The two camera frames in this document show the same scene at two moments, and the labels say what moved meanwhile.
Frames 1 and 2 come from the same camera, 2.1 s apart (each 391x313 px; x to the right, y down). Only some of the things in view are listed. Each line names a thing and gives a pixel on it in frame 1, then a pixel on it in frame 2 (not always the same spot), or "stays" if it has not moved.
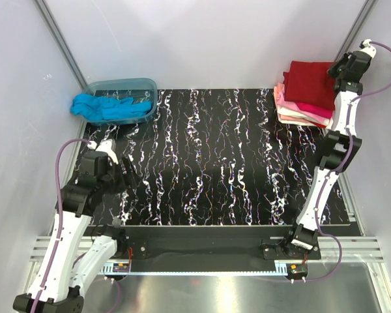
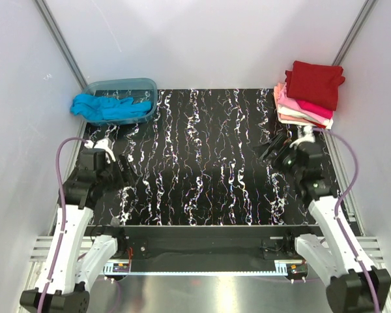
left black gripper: [131, 177] stays
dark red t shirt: [309, 82] stays
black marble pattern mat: [221, 157] stays
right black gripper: [343, 59] to [265, 149]
